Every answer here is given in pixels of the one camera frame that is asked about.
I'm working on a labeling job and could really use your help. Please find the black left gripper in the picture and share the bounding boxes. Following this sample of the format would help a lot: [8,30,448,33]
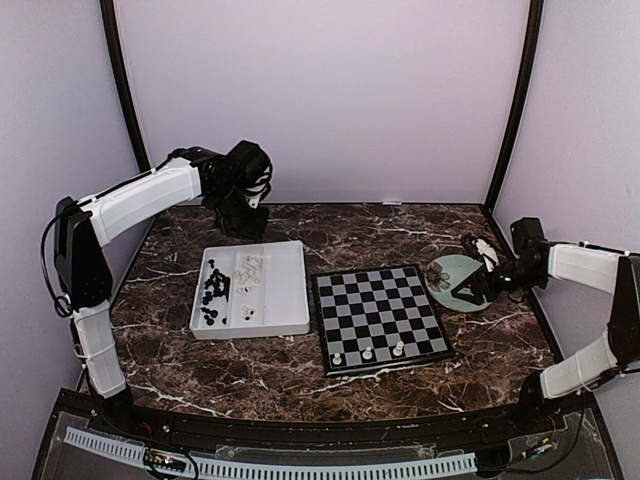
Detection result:
[210,184,273,244]

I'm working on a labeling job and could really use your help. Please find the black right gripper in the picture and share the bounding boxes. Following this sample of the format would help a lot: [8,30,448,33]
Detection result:
[452,258,546,305]

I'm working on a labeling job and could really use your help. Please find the white plastic parts tray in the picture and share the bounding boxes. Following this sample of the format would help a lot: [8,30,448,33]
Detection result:
[189,240,310,340]

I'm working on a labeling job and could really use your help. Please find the white chess king piece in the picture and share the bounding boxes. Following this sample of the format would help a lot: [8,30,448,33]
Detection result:
[392,341,404,357]

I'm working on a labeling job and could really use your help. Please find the black and grey chessboard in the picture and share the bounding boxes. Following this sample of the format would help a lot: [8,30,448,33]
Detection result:
[312,264,454,377]

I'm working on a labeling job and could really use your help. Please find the white chess pawn piece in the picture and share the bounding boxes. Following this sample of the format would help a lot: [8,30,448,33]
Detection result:
[362,346,373,361]

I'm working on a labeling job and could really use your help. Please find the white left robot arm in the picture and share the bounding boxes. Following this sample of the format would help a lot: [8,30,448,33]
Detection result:
[44,140,273,436]

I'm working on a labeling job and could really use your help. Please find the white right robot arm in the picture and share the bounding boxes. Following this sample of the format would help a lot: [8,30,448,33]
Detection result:
[438,239,639,434]

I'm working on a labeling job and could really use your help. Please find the pile of white chess pieces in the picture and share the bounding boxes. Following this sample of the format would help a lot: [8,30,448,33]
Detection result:
[231,254,266,325]

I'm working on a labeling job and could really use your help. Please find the pile of black chess pieces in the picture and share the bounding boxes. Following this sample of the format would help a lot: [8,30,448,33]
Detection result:
[200,258,231,327]

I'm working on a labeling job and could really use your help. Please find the light blue flower plate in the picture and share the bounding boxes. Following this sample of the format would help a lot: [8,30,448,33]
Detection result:
[424,255,491,313]

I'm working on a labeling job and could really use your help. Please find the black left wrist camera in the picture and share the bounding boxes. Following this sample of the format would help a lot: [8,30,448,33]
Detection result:
[228,140,273,190]

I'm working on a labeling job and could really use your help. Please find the black front rail base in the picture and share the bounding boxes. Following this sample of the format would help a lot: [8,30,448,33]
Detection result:
[46,389,602,452]

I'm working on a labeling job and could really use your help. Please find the white slotted cable duct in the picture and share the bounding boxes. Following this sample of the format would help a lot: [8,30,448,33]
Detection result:
[63,427,477,479]

